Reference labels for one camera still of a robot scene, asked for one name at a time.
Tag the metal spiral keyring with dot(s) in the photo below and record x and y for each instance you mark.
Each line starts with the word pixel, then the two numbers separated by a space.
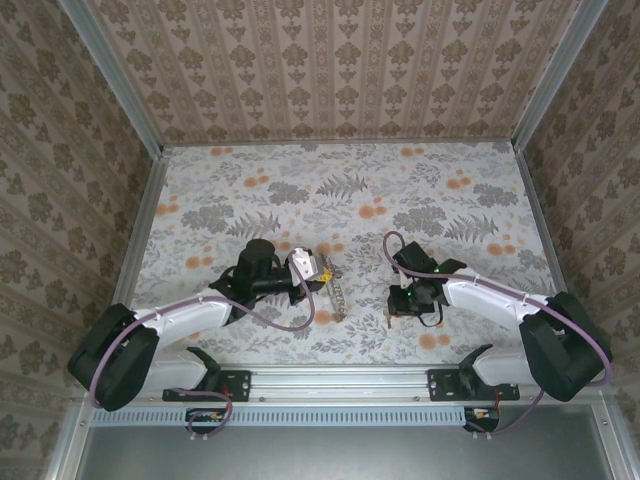
pixel 336 295

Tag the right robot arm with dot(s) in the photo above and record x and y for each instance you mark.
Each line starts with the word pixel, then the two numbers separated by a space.
pixel 560 355

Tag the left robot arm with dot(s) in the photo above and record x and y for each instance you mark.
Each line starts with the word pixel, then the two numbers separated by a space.
pixel 115 365

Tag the floral patterned table sheet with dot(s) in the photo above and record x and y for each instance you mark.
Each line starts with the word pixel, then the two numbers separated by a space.
pixel 320 165

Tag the grey metal panel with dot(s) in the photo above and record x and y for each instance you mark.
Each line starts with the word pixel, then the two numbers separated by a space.
pixel 340 455

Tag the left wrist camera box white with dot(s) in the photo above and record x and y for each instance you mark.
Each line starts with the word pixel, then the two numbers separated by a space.
pixel 302 262

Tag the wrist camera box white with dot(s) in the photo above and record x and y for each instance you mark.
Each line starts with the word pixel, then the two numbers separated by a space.
pixel 302 262
pixel 402 280

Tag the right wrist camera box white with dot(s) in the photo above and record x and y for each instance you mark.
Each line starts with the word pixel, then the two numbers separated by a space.
pixel 402 280

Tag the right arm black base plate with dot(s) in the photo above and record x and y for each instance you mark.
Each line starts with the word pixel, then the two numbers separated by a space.
pixel 442 385

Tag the aluminium mounting rail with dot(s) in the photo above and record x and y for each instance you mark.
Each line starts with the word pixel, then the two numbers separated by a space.
pixel 340 382

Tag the aluminium table side rail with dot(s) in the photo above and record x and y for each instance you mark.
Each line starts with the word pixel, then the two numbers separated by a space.
pixel 536 200
pixel 148 200

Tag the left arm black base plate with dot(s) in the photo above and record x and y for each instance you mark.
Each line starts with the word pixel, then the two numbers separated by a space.
pixel 240 385

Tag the thin aluminium table end rail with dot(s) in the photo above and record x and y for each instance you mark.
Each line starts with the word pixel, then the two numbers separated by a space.
pixel 340 143

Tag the aluminium frame bar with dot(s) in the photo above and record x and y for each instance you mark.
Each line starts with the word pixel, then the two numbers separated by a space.
pixel 612 445
pixel 67 445

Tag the aluminium frame post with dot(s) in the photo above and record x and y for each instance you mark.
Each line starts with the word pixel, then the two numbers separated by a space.
pixel 559 65
pixel 112 65

